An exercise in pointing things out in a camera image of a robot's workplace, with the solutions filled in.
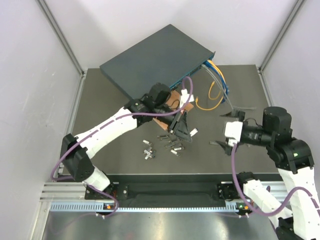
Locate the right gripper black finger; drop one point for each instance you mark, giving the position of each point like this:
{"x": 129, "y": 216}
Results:
{"x": 235, "y": 113}
{"x": 226, "y": 147}

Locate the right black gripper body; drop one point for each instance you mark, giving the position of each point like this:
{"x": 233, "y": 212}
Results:
{"x": 244, "y": 138}

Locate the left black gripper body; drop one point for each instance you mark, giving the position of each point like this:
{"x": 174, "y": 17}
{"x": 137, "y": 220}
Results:
{"x": 175, "y": 121}

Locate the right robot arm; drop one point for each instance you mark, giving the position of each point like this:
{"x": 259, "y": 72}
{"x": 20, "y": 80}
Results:
{"x": 298, "y": 216}

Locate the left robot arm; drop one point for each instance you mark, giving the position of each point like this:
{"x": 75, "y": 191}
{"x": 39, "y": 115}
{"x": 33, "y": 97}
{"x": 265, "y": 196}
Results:
{"x": 77, "y": 151}

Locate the wooden board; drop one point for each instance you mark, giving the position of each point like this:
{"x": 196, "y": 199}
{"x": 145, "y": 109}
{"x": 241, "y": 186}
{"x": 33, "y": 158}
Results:
{"x": 174, "y": 103}

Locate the SFP module pile centre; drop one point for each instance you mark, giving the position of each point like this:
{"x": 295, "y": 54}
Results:
{"x": 174, "y": 145}

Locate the small dark part on mat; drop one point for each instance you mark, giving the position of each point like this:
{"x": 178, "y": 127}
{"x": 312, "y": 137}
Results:
{"x": 213, "y": 143}

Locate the black table mat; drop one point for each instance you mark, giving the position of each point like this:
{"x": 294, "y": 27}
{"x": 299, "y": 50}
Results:
{"x": 100, "y": 100}

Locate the SFP module cluster left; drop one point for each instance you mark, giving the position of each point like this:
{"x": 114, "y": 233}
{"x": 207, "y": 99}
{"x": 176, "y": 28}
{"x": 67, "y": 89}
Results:
{"x": 150, "y": 153}

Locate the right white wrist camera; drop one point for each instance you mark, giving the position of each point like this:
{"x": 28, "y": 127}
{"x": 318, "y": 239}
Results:
{"x": 232, "y": 131}

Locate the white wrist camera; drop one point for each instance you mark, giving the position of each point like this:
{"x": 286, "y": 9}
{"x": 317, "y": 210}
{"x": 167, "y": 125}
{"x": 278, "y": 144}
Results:
{"x": 185, "y": 97}
{"x": 232, "y": 131}

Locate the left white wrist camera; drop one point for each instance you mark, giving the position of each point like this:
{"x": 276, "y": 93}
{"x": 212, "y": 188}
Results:
{"x": 185, "y": 97}

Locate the perforated cable duct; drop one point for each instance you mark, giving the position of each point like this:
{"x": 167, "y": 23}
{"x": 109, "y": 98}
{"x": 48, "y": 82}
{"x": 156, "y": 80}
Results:
{"x": 107, "y": 206}

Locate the dark blue network switch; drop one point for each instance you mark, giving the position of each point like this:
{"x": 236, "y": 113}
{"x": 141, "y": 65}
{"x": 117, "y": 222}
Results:
{"x": 166, "y": 57}

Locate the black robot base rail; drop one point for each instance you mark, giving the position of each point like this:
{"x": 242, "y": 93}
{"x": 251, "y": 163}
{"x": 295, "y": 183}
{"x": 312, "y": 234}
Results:
{"x": 168, "y": 190}

